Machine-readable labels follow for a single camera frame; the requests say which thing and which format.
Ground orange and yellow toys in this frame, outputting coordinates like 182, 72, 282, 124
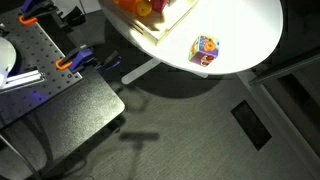
135, 0, 153, 18

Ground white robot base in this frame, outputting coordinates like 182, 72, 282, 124
0, 36, 18, 90

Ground white wooden tray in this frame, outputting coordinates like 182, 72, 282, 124
99, 0, 200, 46

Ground pink toy block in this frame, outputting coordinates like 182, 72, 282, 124
150, 0, 168, 14

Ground orange toy block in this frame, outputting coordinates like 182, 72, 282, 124
113, 0, 139, 14

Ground white table foot bar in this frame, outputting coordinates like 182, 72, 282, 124
121, 58, 163, 85

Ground colourful soft picture cube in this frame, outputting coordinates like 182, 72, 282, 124
188, 35, 221, 68

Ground black cart top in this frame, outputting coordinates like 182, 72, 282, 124
0, 66, 126, 176

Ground dark rectangular floor vent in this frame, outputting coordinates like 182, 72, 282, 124
230, 99, 273, 152

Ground white floor threshold strip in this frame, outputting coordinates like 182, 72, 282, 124
236, 69, 320, 178

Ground grey perforated mounting plate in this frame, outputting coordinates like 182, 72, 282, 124
0, 8, 84, 130

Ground purple clamp with orange handle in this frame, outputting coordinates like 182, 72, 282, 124
18, 0, 86, 28
54, 44, 123, 76

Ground dark metal door rail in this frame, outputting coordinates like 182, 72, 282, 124
249, 53, 320, 85

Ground aluminium extrusion rail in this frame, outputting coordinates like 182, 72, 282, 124
0, 69, 46, 91

